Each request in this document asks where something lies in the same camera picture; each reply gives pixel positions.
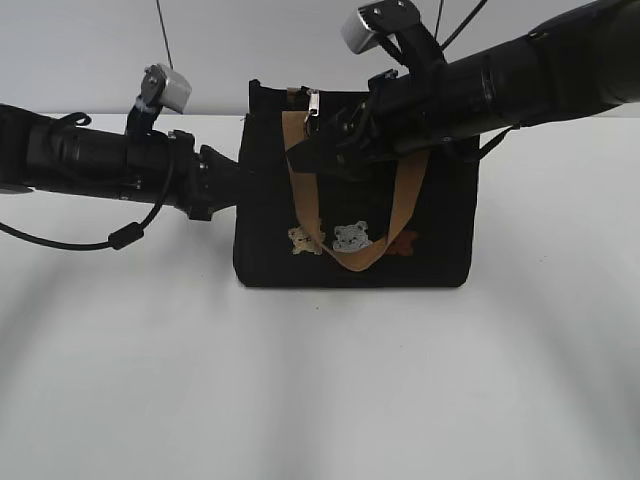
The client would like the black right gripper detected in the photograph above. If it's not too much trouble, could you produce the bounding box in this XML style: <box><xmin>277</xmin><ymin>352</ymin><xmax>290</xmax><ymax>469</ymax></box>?
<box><xmin>286</xmin><ymin>70</ymin><xmax>425</xmax><ymax>180</ymax></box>

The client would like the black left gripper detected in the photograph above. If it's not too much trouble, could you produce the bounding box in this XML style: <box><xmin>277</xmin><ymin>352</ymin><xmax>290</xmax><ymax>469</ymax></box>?
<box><xmin>167</xmin><ymin>130</ymin><xmax>254</xmax><ymax>221</ymax></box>

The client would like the silver zipper pull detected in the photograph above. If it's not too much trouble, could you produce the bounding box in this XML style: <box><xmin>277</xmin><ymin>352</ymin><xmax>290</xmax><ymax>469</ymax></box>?
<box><xmin>304</xmin><ymin>89</ymin><xmax>321</xmax><ymax>137</ymax></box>

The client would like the black canvas tote bag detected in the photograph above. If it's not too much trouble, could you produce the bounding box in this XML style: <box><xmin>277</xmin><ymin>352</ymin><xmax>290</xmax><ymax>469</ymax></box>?
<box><xmin>233</xmin><ymin>80</ymin><xmax>479</xmax><ymax>289</ymax></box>

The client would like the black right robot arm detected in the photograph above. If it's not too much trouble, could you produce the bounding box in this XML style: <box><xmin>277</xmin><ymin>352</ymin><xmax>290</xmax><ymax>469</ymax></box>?
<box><xmin>287</xmin><ymin>1</ymin><xmax>639</xmax><ymax>178</ymax></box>

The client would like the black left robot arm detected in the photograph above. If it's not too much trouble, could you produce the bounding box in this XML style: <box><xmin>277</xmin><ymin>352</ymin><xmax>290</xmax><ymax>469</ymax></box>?
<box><xmin>1</xmin><ymin>105</ymin><xmax>251</xmax><ymax>221</ymax></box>

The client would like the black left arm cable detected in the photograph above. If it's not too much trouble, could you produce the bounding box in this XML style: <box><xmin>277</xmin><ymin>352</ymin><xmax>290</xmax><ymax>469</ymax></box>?
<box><xmin>0</xmin><ymin>130</ymin><xmax>177</xmax><ymax>251</ymax></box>

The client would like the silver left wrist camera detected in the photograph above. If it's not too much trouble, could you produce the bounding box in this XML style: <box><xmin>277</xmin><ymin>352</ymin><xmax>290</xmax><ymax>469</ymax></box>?
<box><xmin>140</xmin><ymin>63</ymin><xmax>192</xmax><ymax>114</ymax></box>

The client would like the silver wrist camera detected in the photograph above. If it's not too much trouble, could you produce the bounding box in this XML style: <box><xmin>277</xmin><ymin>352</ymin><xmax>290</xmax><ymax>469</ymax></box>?
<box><xmin>140</xmin><ymin>63</ymin><xmax>192</xmax><ymax>114</ymax></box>
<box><xmin>341</xmin><ymin>0</ymin><xmax>421</xmax><ymax>55</ymax></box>

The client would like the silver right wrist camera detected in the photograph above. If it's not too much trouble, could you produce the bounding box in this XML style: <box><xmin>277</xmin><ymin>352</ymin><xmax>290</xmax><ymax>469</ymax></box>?
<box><xmin>341</xmin><ymin>0</ymin><xmax>421</xmax><ymax>55</ymax></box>

